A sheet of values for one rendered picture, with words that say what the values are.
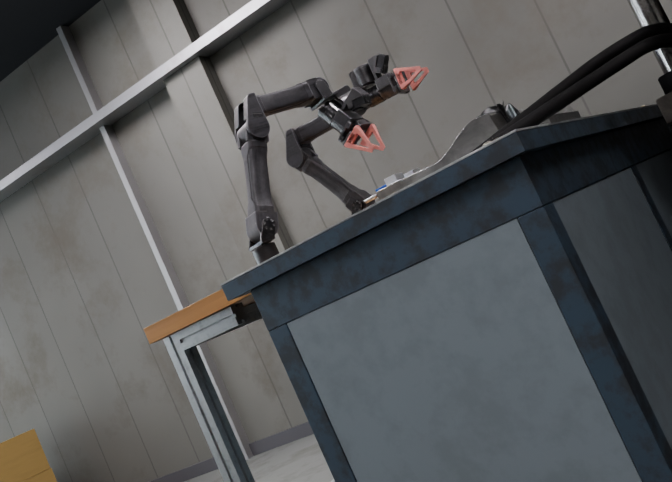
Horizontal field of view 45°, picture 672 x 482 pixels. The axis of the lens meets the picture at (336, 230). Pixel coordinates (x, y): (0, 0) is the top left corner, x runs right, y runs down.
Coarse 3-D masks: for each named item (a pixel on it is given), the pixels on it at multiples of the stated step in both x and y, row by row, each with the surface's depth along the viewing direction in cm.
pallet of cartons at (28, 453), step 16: (32, 432) 570; (0, 448) 547; (16, 448) 556; (32, 448) 565; (0, 464) 542; (16, 464) 551; (32, 464) 560; (48, 464) 569; (0, 480) 538; (16, 480) 546; (32, 480) 555; (48, 480) 564
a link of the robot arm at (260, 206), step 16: (240, 128) 214; (240, 144) 214; (256, 144) 210; (256, 160) 209; (256, 176) 208; (256, 192) 207; (256, 208) 205; (272, 208) 207; (256, 224) 203; (256, 240) 207
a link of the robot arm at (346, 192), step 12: (312, 156) 266; (300, 168) 263; (312, 168) 262; (324, 168) 261; (324, 180) 261; (336, 180) 259; (336, 192) 259; (348, 192) 256; (360, 192) 257; (348, 204) 257
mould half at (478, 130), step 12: (480, 120) 197; (492, 120) 195; (504, 120) 202; (552, 120) 190; (468, 132) 199; (480, 132) 197; (492, 132) 196; (456, 144) 201; (468, 144) 200; (444, 156) 203; (456, 156) 202; (432, 168) 206; (408, 180) 210; (384, 192) 214
